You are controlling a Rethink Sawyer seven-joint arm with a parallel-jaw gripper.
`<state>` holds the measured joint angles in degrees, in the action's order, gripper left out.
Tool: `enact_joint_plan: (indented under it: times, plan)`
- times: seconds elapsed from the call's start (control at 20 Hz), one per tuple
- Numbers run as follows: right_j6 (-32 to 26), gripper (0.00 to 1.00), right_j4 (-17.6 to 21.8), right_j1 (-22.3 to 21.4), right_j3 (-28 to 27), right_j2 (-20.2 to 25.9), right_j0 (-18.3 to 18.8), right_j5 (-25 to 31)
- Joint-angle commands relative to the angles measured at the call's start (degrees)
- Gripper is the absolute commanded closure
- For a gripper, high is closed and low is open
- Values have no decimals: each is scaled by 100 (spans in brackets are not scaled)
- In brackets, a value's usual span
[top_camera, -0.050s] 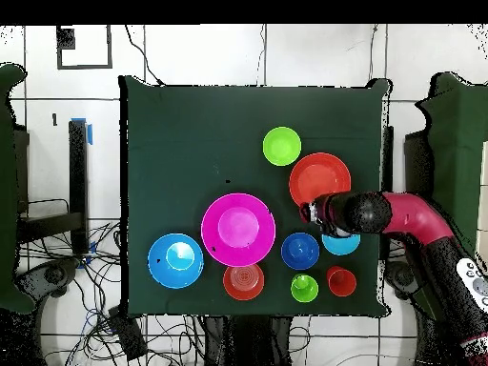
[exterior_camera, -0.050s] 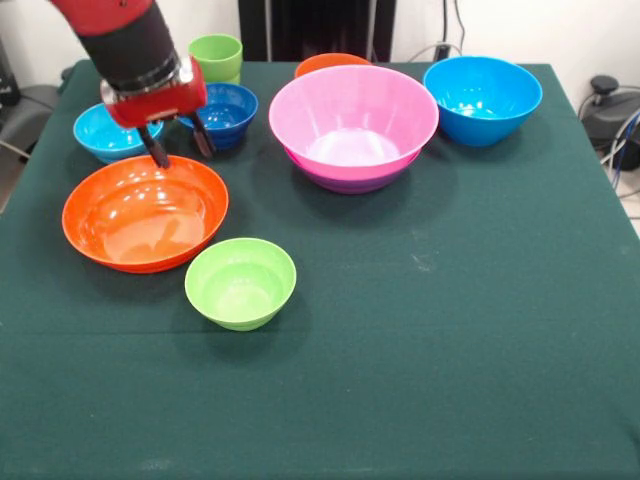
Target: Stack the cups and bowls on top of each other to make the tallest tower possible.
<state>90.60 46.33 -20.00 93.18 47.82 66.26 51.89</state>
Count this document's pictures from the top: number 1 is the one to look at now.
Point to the wide orange bowl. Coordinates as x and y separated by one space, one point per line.
316 175

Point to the large pink bowl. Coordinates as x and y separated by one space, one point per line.
213 236

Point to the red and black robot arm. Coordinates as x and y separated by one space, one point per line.
415 217

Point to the small dark blue bowl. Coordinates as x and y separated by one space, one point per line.
300 255

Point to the small light blue bowl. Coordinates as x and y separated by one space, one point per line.
341 246

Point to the small green bowl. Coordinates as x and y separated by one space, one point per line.
281 146

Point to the green cup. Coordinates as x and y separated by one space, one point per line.
304 289

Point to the orange cup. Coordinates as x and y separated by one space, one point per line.
343 284

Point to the small deep orange bowl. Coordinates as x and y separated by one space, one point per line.
243 284

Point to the grey wheeled floor base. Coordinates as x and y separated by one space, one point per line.
51 274
398 276

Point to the dark green tablecloth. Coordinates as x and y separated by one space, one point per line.
171 152

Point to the medium blue bowl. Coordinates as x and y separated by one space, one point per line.
164 267

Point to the green cloth side table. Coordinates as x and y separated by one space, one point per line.
7 190
457 152

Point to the white box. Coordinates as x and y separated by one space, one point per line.
483 171

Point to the black floor box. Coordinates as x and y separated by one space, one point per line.
127 331

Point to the black post with blue tape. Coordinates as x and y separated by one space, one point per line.
78 183

